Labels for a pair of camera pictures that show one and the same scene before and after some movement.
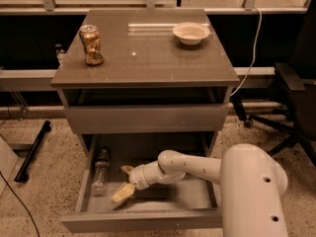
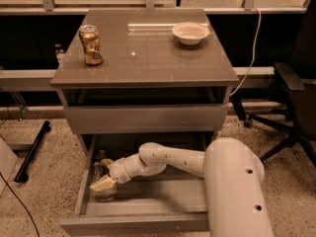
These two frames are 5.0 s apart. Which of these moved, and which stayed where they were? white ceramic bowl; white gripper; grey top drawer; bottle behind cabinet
Moved: white gripper
Stayed: bottle behind cabinet; white ceramic bowl; grey top drawer
